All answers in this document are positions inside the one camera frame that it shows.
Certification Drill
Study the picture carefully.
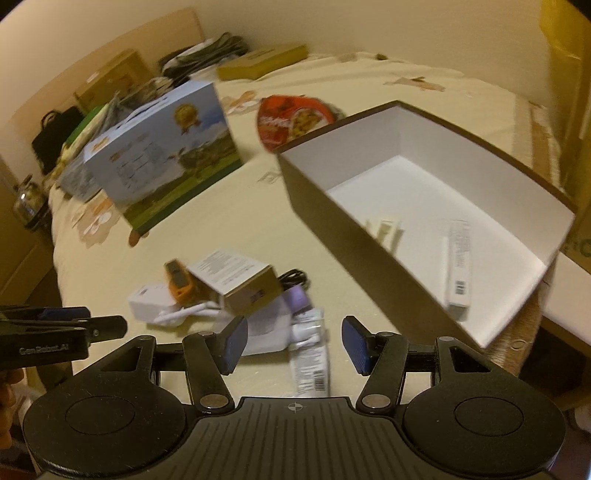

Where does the red snack bag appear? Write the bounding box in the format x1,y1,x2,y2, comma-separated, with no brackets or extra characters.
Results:
256,94,339,151

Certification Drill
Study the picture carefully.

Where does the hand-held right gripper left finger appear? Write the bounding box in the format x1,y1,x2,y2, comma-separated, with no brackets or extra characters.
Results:
99,316,250,414

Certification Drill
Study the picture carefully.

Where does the brown storage box white inside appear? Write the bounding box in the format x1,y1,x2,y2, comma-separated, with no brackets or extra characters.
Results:
276,100,578,350

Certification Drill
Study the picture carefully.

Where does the grey cable bundle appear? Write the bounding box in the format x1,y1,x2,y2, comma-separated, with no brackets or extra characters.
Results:
159,32,250,77

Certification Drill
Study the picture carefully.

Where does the green flat package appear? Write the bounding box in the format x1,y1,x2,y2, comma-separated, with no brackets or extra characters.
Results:
60,103,112,158

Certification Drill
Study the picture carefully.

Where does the yellow plastic bag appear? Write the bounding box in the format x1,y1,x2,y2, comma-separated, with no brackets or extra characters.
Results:
540,0,591,186

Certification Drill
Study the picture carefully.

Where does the black bag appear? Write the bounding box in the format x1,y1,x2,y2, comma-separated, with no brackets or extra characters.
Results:
31,106,85,175

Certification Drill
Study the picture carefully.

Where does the person's left hand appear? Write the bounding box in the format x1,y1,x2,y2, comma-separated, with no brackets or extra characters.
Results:
0,369,24,418

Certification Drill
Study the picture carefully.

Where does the black cable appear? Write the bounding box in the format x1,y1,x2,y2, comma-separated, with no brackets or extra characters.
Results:
276,270,308,292

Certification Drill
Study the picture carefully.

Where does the glass jar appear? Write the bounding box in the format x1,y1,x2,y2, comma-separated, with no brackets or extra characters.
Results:
13,177,49,230

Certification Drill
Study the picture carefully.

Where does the brown cardboard box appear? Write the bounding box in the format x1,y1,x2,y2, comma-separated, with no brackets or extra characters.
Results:
74,49,153,112

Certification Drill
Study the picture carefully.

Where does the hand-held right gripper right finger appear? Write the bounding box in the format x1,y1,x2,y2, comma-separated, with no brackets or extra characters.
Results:
342,316,492,413

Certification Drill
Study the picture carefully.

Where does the cardboard box green print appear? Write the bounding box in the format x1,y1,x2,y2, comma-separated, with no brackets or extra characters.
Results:
560,185,591,260

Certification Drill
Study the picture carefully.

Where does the long white box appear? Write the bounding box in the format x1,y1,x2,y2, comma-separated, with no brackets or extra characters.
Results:
442,220,476,320

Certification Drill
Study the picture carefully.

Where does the cream printed tablecloth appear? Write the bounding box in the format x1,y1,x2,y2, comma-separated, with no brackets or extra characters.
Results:
48,52,562,403

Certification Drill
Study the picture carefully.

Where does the orange utility knife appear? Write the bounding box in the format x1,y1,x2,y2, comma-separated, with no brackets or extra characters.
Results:
165,259,195,306

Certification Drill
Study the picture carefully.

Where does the purple tube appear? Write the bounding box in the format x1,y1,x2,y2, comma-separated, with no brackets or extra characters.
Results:
281,285,311,315

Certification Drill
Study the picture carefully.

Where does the olive flat box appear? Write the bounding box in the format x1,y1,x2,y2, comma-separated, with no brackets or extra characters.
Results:
216,44,308,82

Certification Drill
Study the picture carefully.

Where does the blue green milk carton box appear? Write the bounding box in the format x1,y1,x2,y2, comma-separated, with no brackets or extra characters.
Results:
82,82,244,234

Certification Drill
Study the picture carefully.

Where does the grey white packet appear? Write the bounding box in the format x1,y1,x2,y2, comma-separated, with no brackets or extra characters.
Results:
288,309,331,398

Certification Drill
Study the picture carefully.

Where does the white gold small box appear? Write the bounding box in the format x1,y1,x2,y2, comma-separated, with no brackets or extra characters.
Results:
189,248,283,315

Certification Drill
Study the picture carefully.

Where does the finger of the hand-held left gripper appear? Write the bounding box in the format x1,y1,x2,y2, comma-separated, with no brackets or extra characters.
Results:
0,305,91,324
0,315,129,345

